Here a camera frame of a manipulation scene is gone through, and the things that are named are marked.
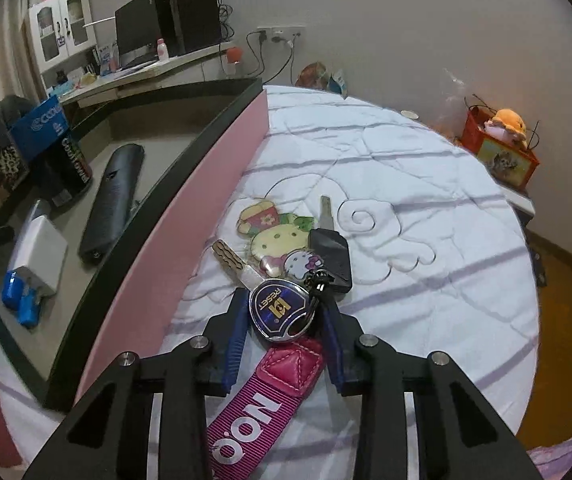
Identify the white nightstand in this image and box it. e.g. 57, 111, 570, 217
503, 182, 537, 218

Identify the key bunch with pink strap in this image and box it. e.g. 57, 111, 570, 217
205, 195, 353, 480

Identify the white desk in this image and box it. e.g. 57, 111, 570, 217
58, 42, 237, 108

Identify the white charger adapter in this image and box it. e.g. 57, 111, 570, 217
7, 215, 69, 297

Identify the white wall socket strip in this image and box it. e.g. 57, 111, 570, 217
257, 25, 307, 45

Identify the black bathroom scale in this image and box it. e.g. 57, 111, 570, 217
528, 242, 549, 288

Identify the orange plush toy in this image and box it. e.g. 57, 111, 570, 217
488, 108, 528, 142

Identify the orange round lamp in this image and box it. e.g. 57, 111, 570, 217
226, 46, 244, 77

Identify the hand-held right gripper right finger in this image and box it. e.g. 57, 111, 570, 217
318, 302, 544, 480

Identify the blue cardboard box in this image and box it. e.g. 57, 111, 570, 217
7, 95, 74, 163

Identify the clear tube with blue cap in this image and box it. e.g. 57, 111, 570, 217
1, 199, 53, 309

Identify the white cabinet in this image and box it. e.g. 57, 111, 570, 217
26, 0, 98, 86

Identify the pink printed blanket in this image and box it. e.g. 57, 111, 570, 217
526, 432, 572, 480

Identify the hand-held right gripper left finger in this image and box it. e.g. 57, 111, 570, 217
21, 287, 252, 480

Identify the red crate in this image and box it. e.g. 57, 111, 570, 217
461, 107, 541, 192

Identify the colourful snack bag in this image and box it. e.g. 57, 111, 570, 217
295, 61, 349, 98

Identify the pink tray with black rim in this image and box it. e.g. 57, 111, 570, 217
0, 77, 269, 413

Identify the black monitor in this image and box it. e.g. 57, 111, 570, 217
114, 0, 164, 68

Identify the leopard print bag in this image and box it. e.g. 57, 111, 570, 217
0, 95, 34, 201

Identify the blue plastic box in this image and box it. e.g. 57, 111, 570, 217
17, 287, 43, 329

